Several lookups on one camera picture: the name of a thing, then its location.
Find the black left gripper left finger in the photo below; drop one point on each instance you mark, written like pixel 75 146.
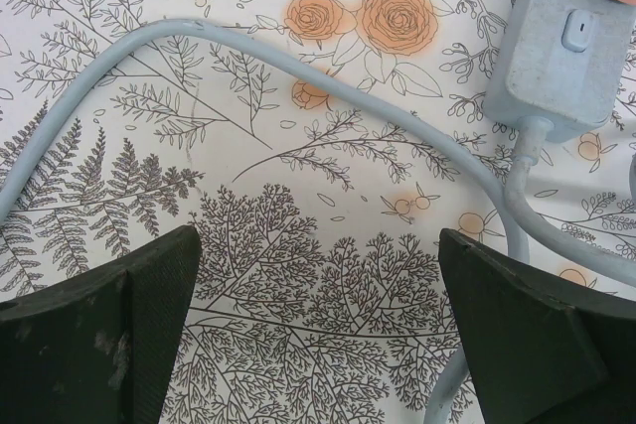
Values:
pixel 74 344

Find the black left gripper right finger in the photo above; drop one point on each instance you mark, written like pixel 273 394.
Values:
pixel 541 344

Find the blue-grey power strip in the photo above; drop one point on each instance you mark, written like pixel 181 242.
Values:
pixel 546 71

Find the floral patterned table cover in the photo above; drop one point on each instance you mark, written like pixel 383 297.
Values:
pixel 298 171

